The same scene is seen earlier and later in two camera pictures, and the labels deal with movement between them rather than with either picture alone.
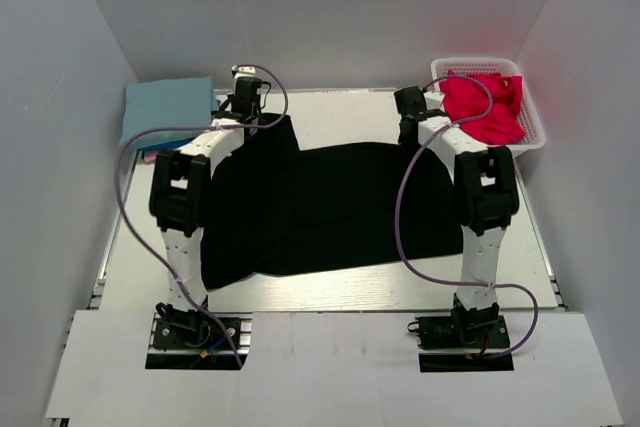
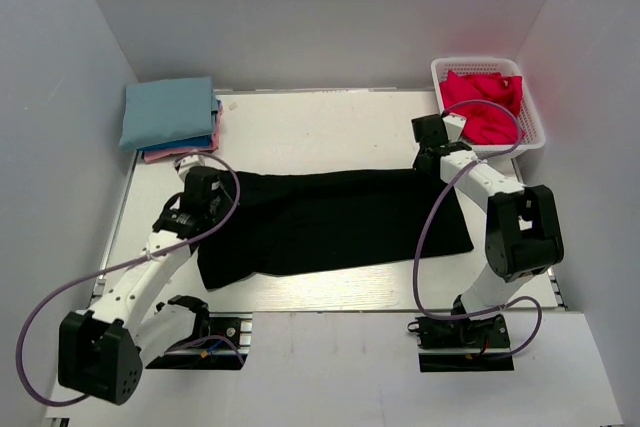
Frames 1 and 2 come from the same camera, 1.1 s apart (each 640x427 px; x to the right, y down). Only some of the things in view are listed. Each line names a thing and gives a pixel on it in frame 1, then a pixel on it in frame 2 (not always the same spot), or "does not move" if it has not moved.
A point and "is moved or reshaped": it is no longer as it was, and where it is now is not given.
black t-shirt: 276,209 is moved or reshaped
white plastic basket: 532,120 does not move
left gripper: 232,96 → 227,203
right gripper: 405,141 → 419,169
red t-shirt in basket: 466,98 does not move
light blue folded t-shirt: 178,102 does not move
